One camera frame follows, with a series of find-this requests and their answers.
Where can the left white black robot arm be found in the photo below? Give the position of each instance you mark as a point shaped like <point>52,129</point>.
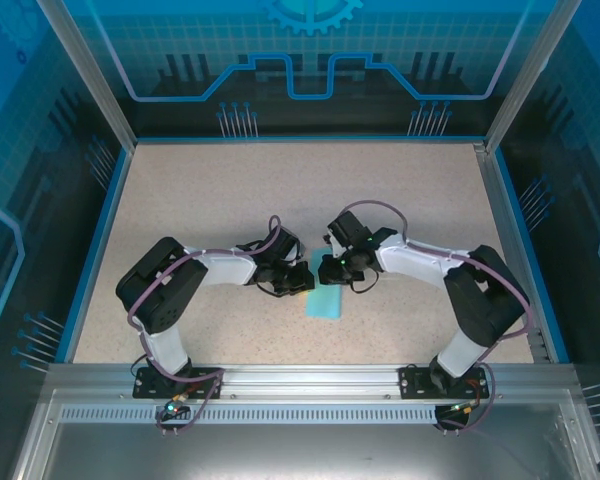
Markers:
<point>220,267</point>

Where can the aluminium frame post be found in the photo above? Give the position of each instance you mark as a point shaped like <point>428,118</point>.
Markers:
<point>522,80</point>
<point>100,80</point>

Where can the blue edge strip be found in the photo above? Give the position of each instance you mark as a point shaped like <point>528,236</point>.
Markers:
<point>513,200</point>
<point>100,250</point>

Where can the aluminium mounting beam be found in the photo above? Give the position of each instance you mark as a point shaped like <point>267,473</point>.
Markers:
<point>305,380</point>

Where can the teal paper sheet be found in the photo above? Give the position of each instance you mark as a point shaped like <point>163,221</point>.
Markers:
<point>325,302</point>

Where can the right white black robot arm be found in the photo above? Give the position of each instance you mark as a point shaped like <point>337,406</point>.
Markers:
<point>420,262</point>

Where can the grey metal tray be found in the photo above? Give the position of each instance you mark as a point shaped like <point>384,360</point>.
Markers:
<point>300,450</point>

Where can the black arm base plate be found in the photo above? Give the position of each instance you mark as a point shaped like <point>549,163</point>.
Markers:
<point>205,382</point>
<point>412,382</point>

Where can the slotted metal strip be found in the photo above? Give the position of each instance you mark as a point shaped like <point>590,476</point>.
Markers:
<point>305,414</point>

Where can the aluminium side rail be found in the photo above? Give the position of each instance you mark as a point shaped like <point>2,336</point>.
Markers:
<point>497,200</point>

